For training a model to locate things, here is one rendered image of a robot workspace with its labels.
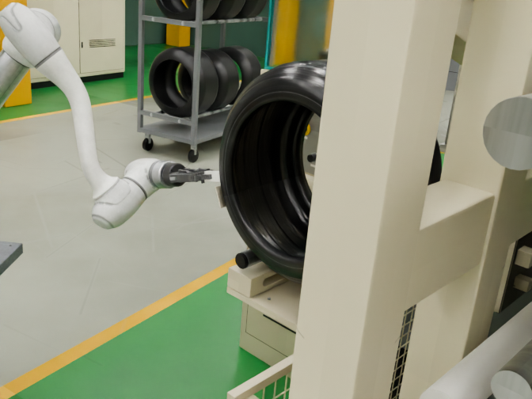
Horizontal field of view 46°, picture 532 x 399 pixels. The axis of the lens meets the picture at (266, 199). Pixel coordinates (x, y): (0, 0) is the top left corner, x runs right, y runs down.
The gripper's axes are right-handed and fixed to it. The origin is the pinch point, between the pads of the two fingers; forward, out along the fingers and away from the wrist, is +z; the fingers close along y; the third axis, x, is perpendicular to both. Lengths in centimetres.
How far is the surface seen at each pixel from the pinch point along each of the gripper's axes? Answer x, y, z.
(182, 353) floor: 89, 37, -77
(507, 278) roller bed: 26, 19, 78
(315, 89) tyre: -23, -11, 50
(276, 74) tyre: -26.8, -9.6, 37.5
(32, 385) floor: 83, -23, -98
